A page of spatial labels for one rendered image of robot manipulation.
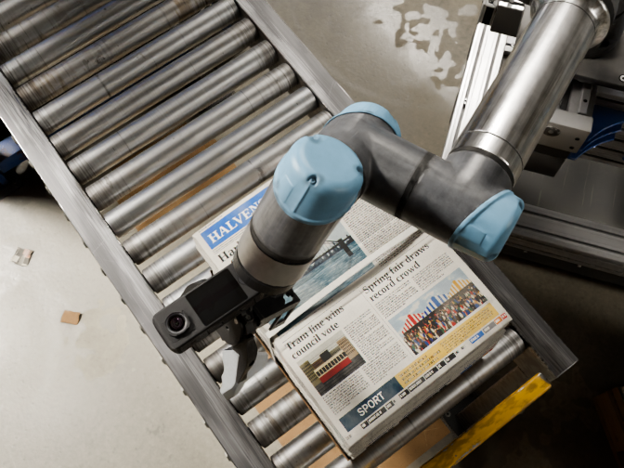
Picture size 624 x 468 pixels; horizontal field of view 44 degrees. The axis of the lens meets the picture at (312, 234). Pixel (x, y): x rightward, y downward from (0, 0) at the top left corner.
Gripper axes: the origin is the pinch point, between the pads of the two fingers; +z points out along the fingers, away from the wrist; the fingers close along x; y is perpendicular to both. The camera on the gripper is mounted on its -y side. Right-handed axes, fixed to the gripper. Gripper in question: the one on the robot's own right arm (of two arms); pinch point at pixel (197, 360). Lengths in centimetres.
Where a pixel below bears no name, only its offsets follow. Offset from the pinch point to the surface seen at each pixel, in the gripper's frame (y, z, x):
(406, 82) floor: 143, 47, 63
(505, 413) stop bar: 46, 10, -28
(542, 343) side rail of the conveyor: 58, 5, -23
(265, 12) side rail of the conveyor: 59, 4, 58
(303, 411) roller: 25.4, 25.5, -8.0
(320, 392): 14.9, 4.3, -10.4
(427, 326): 29.3, -4.7, -12.2
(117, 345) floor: 45, 106, 47
